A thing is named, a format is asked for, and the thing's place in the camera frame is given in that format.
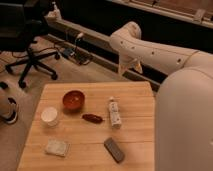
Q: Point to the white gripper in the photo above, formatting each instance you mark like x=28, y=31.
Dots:
x=126, y=62

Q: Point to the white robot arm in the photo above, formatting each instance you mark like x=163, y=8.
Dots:
x=184, y=101

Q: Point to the white tube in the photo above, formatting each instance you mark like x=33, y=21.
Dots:
x=114, y=113

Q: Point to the red wooden bowl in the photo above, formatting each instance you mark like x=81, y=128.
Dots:
x=73, y=100

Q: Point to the grey remote control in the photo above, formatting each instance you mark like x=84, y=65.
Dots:
x=114, y=150

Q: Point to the white spray bottle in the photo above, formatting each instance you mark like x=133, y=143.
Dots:
x=55, y=13

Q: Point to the white paper cup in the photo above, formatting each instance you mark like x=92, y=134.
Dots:
x=49, y=116

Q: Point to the beige sponge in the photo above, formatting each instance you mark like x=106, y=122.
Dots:
x=57, y=147

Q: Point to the black office chair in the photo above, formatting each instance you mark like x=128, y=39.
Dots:
x=21, y=21

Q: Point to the black white sneaker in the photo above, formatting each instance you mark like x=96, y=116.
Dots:
x=9, y=111

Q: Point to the power strip with cables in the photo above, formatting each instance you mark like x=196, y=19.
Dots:
x=71, y=53

